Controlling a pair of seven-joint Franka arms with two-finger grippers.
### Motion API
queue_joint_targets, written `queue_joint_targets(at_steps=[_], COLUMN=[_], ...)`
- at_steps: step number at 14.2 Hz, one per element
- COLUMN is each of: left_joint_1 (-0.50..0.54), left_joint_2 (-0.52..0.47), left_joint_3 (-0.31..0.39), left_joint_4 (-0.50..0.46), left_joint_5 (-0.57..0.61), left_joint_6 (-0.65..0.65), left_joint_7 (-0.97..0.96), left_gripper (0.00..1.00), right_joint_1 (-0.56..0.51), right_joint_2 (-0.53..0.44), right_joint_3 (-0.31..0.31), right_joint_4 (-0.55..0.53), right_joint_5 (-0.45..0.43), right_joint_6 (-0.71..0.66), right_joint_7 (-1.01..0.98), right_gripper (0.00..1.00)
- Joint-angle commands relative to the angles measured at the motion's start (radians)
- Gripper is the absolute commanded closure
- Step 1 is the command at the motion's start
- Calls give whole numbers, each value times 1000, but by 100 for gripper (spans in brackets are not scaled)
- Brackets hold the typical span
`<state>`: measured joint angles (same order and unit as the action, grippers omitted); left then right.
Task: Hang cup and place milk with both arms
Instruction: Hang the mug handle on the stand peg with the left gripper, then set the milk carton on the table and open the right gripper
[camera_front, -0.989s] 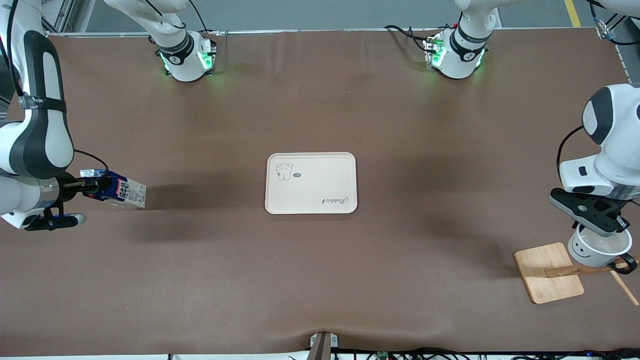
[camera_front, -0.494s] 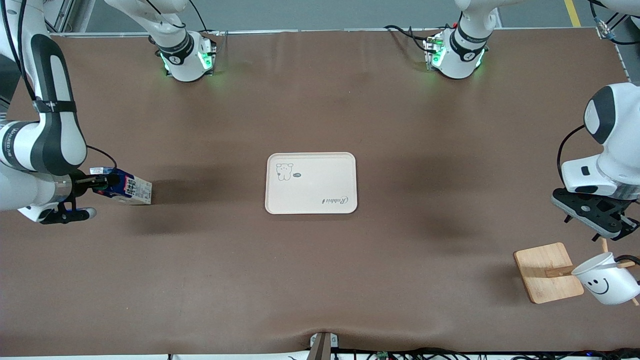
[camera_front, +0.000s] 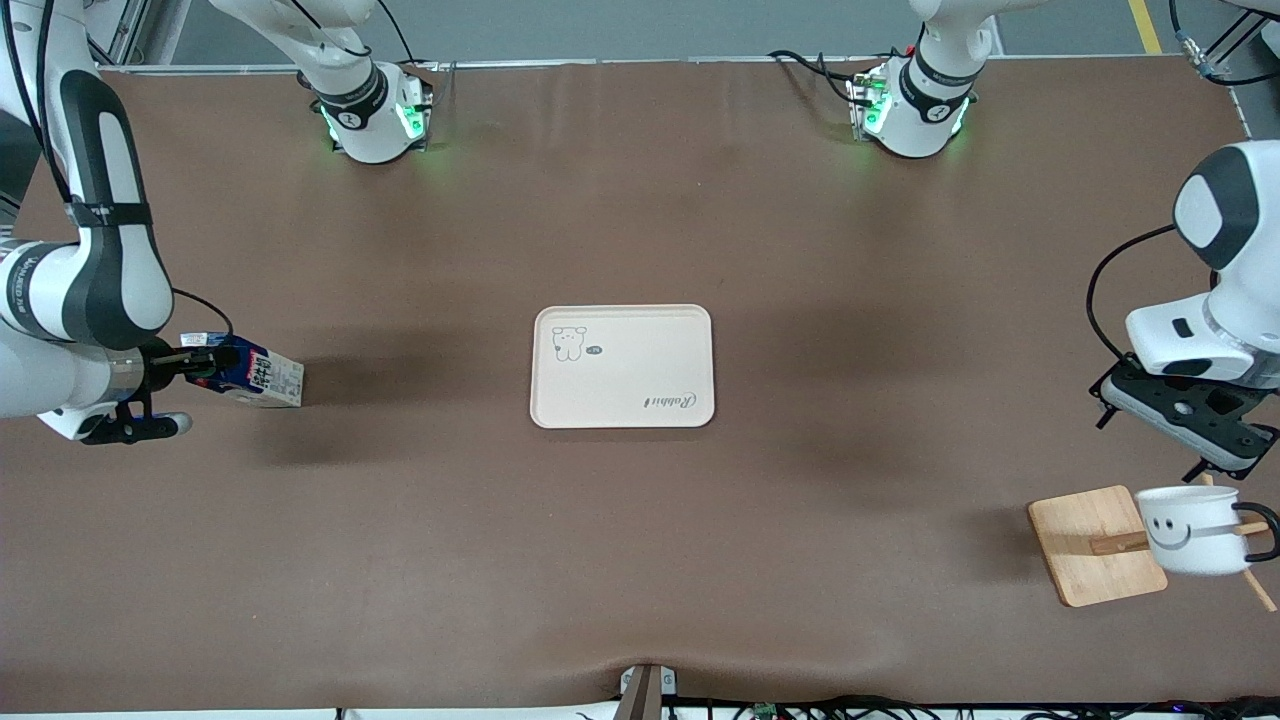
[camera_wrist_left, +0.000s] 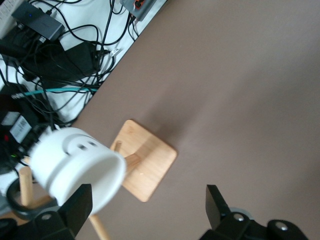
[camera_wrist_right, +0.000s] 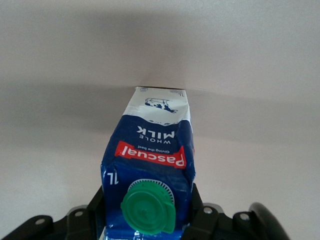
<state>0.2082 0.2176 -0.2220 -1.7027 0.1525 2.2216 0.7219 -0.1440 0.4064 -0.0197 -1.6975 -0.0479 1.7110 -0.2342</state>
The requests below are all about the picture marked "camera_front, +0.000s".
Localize blue and white milk carton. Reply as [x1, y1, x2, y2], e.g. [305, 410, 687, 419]
[180, 332, 305, 409]

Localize white smiley mug black handle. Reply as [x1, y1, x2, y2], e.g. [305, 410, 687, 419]
[1135, 485, 1280, 577]

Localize wooden cup rack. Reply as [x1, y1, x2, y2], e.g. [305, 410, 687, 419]
[1027, 472, 1280, 613]

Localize brown table mat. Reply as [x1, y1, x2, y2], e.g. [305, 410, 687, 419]
[0, 55, 1280, 713]

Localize cream plastic tray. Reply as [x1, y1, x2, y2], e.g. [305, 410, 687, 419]
[529, 303, 717, 430]

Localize grey aluminium frame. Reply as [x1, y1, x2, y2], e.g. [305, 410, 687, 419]
[90, 0, 151, 73]
[1195, 0, 1280, 106]

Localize black arm base cable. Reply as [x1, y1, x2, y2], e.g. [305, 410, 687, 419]
[375, 0, 446, 76]
[768, 48, 863, 107]

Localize metal table clamp bracket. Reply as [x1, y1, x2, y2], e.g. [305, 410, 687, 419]
[612, 662, 679, 720]

